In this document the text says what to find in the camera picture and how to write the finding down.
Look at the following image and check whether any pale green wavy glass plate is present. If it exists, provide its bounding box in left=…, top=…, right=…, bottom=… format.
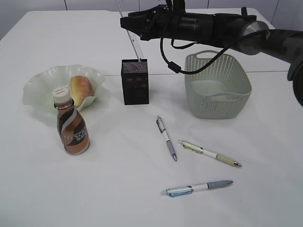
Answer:
left=22, top=64, right=105, bottom=114

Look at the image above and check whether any grey-green plastic woven basket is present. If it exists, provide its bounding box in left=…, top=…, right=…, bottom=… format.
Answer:
left=185, top=53, right=252, bottom=119

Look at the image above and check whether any clear plastic ruler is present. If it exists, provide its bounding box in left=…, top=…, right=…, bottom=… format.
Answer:
left=115, top=0, right=144, bottom=62

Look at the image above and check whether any beige and white pen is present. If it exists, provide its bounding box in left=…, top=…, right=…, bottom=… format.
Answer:
left=178, top=140, right=242, bottom=167

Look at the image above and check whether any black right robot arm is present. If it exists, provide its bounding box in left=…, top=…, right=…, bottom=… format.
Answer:
left=120, top=1, right=303, bottom=104

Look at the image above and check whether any blue and white pen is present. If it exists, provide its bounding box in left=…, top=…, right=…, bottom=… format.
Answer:
left=160, top=180, right=233, bottom=197

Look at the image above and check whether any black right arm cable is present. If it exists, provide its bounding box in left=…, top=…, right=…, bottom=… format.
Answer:
left=160, top=23, right=251, bottom=74

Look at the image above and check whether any black mesh pen holder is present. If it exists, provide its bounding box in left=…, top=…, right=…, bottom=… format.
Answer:
left=121, top=59, right=149, bottom=105

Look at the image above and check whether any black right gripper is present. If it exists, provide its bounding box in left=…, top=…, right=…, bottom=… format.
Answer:
left=120, top=10, right=257, bottom=47

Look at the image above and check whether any grey and white pen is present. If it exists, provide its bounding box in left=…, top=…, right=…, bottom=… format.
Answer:
left=156, top=115, right=178, bottom=162

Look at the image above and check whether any brown Nescafe coffee bottle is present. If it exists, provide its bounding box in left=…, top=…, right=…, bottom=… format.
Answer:
left=52, top=87, right=90, bottom=155

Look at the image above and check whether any sugared bread loaf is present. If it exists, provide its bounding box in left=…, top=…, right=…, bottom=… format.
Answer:
left=70, top=76, right=94, bottom=107

